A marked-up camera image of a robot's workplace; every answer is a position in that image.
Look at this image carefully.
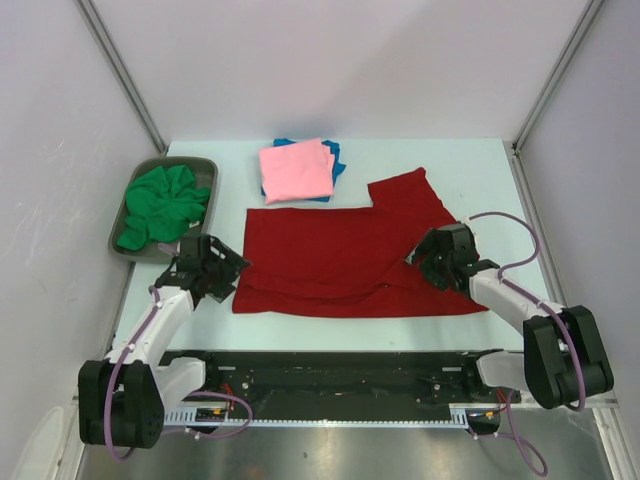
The red t shirt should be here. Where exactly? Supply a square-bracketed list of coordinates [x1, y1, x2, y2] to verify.
[232, 168, 483, 319]

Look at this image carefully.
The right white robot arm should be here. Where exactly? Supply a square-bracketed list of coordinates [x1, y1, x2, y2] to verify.
[407, 222, 614, 410]

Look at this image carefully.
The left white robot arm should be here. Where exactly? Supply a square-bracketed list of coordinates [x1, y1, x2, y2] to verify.
[78, 235, 249, 451]

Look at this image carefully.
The green t shirt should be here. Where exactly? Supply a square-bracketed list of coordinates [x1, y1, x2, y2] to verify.
[116, 165, 211, 251]

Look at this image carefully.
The pink folded t shirt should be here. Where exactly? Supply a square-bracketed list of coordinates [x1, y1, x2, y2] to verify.
[258, 138, 335, 206]

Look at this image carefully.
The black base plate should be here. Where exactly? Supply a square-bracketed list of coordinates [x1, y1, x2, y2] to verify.
[165, 350, 522, 433]

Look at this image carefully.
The right aluminium side rail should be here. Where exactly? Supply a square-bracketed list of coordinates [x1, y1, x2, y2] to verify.
[503, 142, 569, 305]

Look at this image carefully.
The white slotted cable duct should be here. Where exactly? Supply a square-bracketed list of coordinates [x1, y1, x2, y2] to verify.
[162, 405, 501, 430]

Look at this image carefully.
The left aluminium frame post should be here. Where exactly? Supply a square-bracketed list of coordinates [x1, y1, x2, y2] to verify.
[74, 0, 168, 155]

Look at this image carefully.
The aluminium frame post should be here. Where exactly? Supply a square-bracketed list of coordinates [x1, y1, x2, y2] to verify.
[74, 0, 168, 155]
[511, 0, 608, 155]

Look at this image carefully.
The right aluminium frame post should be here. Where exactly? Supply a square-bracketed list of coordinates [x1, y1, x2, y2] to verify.
[511, 0, 608, 155]

